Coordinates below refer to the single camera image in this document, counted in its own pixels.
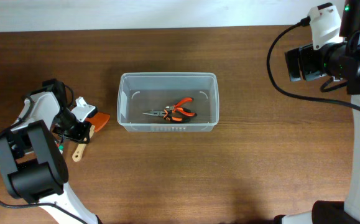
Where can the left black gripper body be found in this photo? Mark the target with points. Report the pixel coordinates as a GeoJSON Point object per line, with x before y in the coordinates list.
{"type": "Point", "coordinates": [71, 127]}

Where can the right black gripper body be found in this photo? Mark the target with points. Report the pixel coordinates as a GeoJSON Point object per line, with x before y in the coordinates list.
{"type": "Point", "coordinates": [313, 63]}

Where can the colourful bit set pack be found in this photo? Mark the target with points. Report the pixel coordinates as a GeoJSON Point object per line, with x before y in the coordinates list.
{"type": "Point", "coordinates": [60, 147]}

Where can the orange scraper wooden handle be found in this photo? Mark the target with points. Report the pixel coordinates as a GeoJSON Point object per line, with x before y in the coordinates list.
{"type": "Point", "coordinates": [98, 121]}

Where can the clear plastic container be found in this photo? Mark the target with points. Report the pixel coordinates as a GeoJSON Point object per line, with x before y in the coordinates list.
{"type": "Point", "coordinates": [149, 91]}

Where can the orange socket bit rail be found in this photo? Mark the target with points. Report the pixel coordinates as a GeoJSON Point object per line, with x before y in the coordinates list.
{"type": "Point", "coordinates": [168, 128]}

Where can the orange black long-nose pliers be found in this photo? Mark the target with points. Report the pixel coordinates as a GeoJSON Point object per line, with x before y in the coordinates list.
{"type": "Point", "coordinates": [176, 115]}

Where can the red black cutting pliers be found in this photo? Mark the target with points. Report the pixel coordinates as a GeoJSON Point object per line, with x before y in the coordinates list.
{"type": "Point", "coordinates": [182, 107]}

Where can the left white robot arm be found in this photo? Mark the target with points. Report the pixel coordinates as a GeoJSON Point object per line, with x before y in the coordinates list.
{"type": "Point", "coordinates": [32, 165]}

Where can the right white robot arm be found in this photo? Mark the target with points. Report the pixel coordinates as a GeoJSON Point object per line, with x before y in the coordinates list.
{"type": "Point", "coordinates": [334, 53]}

